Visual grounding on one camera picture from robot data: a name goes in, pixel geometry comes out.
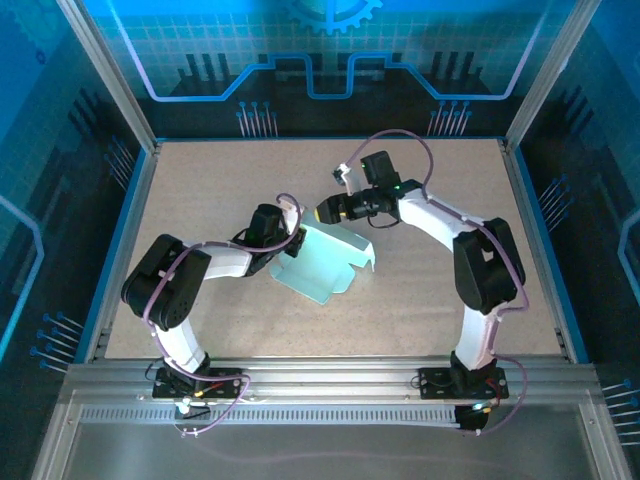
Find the light blue paper box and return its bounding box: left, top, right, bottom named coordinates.
left=268, top=219, right=377, bottom=305

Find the blue gear print panel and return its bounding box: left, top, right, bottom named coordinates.
left=79, top=0, right=566, bottom=141

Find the grey metal sheet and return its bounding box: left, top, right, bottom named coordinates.
left=29, top=399, right=631, bottom=480

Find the blue circuit print side panel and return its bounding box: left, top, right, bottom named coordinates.
left=0, top=0, right=151, bottom=480
left=514, top=0, right=640, bottom=451

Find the black controller board with LED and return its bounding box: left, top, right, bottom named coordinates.
left=453, top=401, right=490, bottom=434

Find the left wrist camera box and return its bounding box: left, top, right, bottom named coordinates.
left=277, top=195, right=306, bottom=224

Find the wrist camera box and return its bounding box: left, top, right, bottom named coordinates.
left=331, top=162, right=362, bottom=195
left=277, top=195, right=306, bottom=224

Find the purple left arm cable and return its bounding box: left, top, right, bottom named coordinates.
left=142, top=193, right=302, bottom=439

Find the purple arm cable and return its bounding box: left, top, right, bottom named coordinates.
left=142, top=193, right=302, bottom=439
left=341, top=129, right=531, bottom=437

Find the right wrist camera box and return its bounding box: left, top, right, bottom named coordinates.
left=331, top=162, right=362, bottom=195

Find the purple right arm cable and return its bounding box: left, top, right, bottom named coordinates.
left=341, top=129, right=531, bottom=437

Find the aluminium table side rail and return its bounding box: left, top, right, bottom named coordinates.
left=499, top=139, right=576, bottom=362
left=84, top=142, right=162, bottom=362

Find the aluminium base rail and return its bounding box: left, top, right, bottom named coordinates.
left=64, top=355, right=599, bottom=404

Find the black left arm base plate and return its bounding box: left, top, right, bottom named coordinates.
left=152, top=367, right=245, bottom=401

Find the slotted grey cable duct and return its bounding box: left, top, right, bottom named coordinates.
left=79, top=405, right=464, bottom=427

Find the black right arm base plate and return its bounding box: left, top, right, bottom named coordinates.
left=417, top=366, right=511, bottom=401

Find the aluminium frame post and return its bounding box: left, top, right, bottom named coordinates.
left=503, top=0, right=604, bottom=154
left=55, top=0, right=162, bottom=154

